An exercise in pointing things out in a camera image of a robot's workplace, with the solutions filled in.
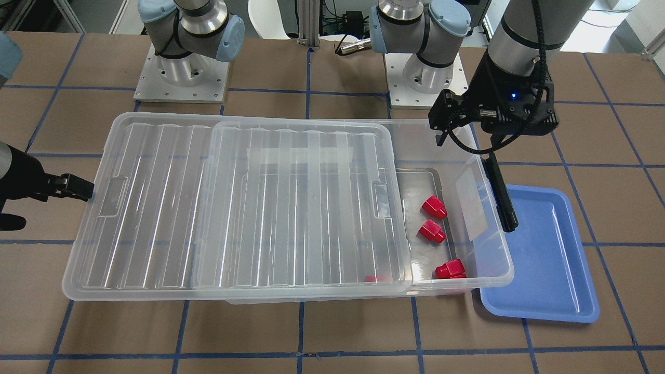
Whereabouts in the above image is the clear plastic storage box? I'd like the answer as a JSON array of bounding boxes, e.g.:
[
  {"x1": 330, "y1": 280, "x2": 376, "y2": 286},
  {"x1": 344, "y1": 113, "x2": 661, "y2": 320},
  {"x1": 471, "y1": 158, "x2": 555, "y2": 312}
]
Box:
[{"x1": 197, "y1": 117, "x2": 514, "y2": 304}]

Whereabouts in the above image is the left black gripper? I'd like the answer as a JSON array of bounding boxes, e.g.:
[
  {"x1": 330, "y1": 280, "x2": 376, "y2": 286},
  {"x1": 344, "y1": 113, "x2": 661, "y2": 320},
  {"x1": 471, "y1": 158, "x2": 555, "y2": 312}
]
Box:
[{"x1": 429, "y1": 52, "x2": 559, "y2": 152}]

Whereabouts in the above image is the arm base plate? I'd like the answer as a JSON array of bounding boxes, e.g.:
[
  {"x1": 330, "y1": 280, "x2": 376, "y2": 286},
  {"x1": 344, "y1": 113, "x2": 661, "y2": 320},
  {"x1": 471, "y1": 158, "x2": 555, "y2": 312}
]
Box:
[
  {"x1": 134, "y1": 45, "x2": 230, "y2": 104},
  {"x1": 384, "y1": 53, "x2": 468, "y2": 110}
]

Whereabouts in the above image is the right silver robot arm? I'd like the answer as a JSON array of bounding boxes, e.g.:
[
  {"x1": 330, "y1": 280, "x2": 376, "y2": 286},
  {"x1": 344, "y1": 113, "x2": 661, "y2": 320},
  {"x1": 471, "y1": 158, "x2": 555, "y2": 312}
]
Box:
[{"x1": 1, "y1": 1, "x2": 245, "y2": 205}]

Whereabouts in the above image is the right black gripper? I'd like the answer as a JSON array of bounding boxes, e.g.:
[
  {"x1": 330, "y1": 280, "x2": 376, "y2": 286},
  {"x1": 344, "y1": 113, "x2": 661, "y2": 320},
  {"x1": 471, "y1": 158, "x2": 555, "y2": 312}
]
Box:
[{"x1": 0, "y1": 143, "x2": 95, "y2": 231}]

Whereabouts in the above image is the blue plastic tray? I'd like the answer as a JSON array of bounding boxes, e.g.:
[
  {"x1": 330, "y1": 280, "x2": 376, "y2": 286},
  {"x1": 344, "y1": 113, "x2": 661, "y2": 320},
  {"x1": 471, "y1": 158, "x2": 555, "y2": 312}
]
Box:
[{"x1": 480, "y1": 184, "x2": 600, "y2": 324}]

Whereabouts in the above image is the red block from tray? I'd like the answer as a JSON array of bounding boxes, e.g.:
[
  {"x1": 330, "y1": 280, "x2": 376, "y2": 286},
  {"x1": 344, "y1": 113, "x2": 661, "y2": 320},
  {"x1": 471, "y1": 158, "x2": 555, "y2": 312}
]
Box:
[{"x1": 418, "y1": 219, "x2": 447, "y2": 244}]

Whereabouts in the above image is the aluminium frame post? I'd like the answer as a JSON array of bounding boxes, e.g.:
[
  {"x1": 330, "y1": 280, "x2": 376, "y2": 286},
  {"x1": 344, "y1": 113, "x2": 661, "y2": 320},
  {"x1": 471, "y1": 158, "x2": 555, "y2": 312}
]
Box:
[{"x1": 296, "y1": 0, "x2": 321, "y2": 50}]

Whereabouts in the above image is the clear plastic box lid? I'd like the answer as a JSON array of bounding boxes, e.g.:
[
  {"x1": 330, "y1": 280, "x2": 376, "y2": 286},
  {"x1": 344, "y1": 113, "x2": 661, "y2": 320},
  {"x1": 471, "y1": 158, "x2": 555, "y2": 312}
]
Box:
[{"x1": 62, "y1": 113, "x2": 414, "y2": 303}]

